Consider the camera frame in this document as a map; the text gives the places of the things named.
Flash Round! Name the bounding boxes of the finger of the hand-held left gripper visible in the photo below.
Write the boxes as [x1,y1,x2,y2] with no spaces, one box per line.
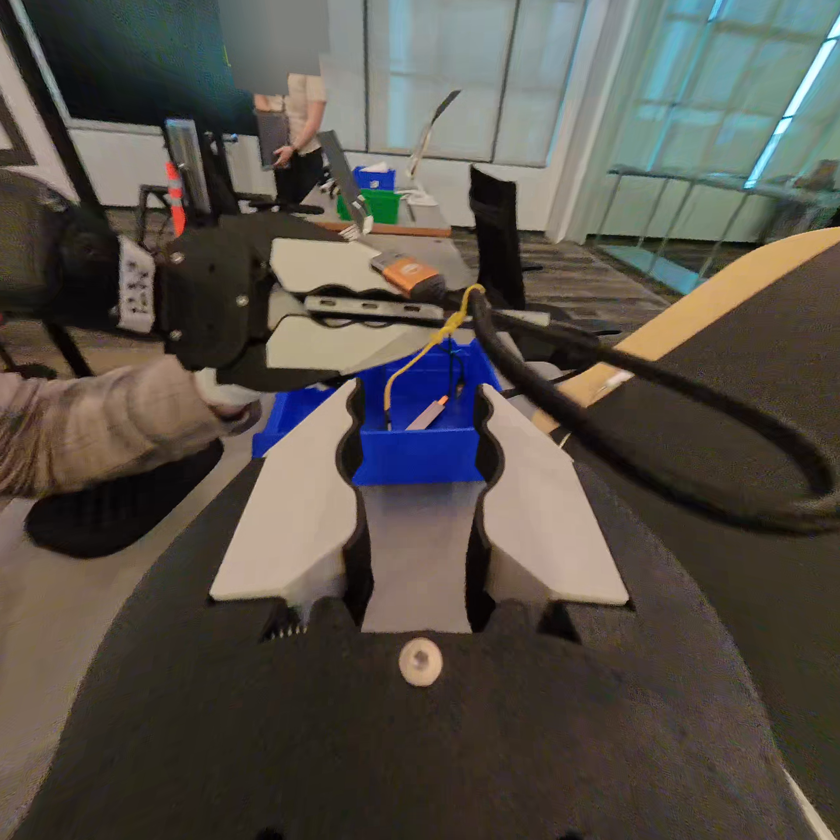
[264,314,448,378]
[269,236,395,295]

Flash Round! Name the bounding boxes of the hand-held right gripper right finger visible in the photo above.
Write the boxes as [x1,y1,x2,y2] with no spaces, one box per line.
[465,384,631,630]

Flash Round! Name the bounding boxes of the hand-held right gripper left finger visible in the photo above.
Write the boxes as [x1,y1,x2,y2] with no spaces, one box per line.
[209,378,376,626]

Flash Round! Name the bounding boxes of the grey usb hub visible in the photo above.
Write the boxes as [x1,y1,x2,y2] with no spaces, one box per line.
[303,293,448,324]

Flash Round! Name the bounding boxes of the black hub cable orange plug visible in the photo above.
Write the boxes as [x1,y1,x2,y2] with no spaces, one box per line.
[367,251,840,534]

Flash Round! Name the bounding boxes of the blue plastic bin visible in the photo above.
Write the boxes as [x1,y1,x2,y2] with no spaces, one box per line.
[251,336,504,488]

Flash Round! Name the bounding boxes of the person's left forearm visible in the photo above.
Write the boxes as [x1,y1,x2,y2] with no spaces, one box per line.
[0,354,227,501]

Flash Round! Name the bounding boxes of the silver orange usb adapter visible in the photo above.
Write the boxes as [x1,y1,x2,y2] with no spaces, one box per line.
[404,392,455,433]

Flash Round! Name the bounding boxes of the person's left hand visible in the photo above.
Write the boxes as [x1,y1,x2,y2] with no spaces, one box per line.
[193,369,263,435]

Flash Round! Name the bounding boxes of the green plastic bin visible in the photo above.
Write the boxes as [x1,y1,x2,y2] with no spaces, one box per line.
[335,188,403,227]

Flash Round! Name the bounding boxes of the grey tilted panel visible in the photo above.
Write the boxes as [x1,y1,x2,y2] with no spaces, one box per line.
[317,129,375,240]

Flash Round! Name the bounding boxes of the orange traffic cone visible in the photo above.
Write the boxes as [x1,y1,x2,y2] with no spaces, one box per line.
[164,159,189,238]

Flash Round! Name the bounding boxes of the white desk lamp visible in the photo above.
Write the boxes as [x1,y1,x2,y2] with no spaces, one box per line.
[404,88,463,207]

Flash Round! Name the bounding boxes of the black monitor stand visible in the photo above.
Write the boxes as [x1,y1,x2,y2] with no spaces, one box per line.
[136,130,326,231]

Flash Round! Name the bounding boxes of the grey tablet on stand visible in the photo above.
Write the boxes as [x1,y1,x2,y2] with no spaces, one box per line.
[164,118,212,221]

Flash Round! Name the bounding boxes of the black oval pad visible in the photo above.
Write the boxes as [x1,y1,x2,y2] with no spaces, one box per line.
[24,437,227,560]

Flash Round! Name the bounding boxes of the black office chair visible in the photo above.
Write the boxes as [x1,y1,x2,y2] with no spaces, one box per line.
[468,164,547,311]

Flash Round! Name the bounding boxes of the framed marker sign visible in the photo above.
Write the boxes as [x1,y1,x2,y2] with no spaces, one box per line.
[0,0,102,214]

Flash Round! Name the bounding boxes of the large black monitor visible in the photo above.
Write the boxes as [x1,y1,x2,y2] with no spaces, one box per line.
[20,0,260,137]

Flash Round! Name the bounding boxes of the black board with tan edge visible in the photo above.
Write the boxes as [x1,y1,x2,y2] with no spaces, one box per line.
[530,226,840,840]

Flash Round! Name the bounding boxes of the yellow wire tie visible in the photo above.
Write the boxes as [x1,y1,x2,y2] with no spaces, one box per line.
[382,283,488,432]

